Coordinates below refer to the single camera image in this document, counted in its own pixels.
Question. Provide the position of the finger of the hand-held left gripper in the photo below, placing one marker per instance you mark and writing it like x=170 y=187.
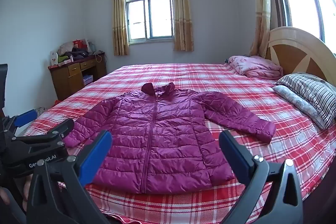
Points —
x=25 y=119
x=52 y=134

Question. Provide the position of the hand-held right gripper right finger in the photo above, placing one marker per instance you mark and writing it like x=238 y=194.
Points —
x=235 y=158

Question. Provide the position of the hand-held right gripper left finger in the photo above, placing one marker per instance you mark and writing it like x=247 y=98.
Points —
x=95 y=155

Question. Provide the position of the purple puffer jacket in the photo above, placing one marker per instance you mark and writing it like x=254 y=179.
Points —
x=162 y=140

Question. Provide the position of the pile of clothes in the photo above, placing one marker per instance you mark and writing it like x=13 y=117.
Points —
x=74 y=53

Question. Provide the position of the person's left hand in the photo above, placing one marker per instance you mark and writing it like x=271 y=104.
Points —
x=26 y=187

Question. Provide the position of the bed with red plaid sheet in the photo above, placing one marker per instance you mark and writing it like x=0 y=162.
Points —
x=286 y=150

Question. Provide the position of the wooden desk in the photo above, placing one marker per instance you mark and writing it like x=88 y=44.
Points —
x=65 y=82

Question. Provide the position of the white printed bag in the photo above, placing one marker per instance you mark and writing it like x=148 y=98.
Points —
x=53 y=59

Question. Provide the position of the grey floral pillow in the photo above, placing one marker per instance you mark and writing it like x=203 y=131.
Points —
x=291 y=100

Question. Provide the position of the red gift bag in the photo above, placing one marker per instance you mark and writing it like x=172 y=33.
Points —
x=80 y=43

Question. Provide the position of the pink folded blanket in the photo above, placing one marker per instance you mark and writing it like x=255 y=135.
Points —
x=254 y=66

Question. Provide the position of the striped pillow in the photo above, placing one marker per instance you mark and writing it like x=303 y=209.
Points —
x=312 y=95

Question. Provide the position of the wooden bed headboard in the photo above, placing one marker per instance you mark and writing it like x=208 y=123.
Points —
x=288 y=53

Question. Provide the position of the yellow floral curtain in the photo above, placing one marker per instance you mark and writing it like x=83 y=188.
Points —
x=120 y=16
x=183 y=8

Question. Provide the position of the sliding window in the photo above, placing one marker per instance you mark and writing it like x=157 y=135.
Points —
x=157 y=16

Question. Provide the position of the long yellow curtain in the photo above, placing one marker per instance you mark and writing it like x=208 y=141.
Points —
x=260 y=3

